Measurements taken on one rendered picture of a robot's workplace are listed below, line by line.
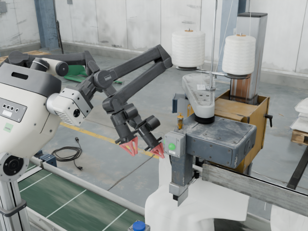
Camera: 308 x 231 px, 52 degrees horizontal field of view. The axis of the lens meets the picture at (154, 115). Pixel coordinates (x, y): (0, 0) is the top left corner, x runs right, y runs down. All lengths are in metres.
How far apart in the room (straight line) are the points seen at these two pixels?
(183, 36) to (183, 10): 5.66
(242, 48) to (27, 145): 1.00
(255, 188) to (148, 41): 6.55
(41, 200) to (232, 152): 1.74
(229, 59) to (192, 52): 0.19
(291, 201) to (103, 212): 1.39
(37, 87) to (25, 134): 0.20
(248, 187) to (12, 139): 1.03
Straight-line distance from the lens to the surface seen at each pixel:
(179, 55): 1.53
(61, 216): 2.45
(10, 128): 1.43
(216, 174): 1.54
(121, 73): 1.44
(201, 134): 1.32
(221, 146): 1.27
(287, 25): 6.40
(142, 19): 7.78
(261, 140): 1.85
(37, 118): 1.39
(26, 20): 9.86
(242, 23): 1.64
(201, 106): 1.38
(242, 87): 1.70
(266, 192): 1.49
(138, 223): 1.59
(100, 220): 2.36
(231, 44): 1.43
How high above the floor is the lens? 1.93
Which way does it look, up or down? 24 degrees down
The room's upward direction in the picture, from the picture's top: 1 degrees counter-clockwise
